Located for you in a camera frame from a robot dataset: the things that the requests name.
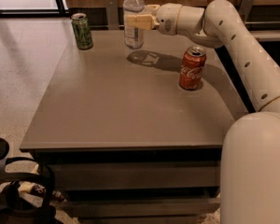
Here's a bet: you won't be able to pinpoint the grey drawer cabinet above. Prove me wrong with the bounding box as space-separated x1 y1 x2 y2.
21 31 245 224

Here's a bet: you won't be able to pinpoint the clear plastic water bottle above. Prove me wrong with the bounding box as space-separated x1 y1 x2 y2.
123 0 145 49

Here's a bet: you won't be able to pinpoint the green soda can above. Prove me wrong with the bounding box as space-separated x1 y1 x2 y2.
71 13 93 49

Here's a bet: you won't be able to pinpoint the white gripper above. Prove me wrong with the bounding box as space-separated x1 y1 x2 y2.
126 3 182 35

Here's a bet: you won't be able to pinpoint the grey drawer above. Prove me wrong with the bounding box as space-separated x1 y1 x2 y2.
62 198 220 218
51 162 220 190

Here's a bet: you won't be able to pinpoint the left metal bracket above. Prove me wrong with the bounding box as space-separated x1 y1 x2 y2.
105 0 119 30

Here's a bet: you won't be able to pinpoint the red Coca-Cola can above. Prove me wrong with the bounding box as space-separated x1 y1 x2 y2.
179 46 206 90

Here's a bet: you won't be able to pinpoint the upper grey drawer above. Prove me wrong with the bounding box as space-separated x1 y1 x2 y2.
51 162 220 190

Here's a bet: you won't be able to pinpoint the right metal bracket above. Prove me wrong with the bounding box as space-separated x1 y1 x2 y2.
238 0 255 23

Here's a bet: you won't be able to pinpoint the metal bracket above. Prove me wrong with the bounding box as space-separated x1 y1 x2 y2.
238 0 255 23
105 0 119 30

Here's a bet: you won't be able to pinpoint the black bag with straps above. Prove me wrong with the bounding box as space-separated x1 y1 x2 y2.
0 138 60 224

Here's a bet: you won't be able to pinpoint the lower grey drawer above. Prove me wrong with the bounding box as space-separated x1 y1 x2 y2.
62 198 220 218

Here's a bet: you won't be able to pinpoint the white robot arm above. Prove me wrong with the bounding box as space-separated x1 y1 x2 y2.
124 0 280 224

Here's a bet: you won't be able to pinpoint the small items under cabinet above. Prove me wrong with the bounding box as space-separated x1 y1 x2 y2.
18 181 65 203

